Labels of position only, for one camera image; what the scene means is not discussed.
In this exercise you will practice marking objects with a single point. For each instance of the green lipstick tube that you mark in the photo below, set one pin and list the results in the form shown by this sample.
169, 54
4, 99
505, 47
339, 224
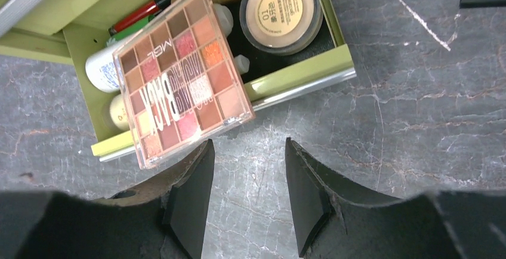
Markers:
129, 30

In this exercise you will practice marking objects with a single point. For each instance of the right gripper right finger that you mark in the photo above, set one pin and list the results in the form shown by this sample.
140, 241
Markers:
336, 217

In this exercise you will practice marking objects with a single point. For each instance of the red black lip pencil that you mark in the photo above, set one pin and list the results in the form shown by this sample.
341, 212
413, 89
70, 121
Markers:
149, 8

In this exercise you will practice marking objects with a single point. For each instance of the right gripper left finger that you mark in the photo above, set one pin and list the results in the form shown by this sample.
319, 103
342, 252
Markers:
162, 217

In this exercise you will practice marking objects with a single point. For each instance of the green drawer cabinet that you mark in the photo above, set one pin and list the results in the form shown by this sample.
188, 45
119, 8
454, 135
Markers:
69, 31

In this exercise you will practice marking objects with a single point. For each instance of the eyeshadow palette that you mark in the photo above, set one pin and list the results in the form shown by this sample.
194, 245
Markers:
179, 82

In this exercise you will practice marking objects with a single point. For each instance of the small round cream jar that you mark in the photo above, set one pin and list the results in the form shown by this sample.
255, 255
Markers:
280, 27

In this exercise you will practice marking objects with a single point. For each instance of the white lotion tube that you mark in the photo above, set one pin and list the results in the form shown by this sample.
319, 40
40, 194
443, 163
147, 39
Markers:
100, 68

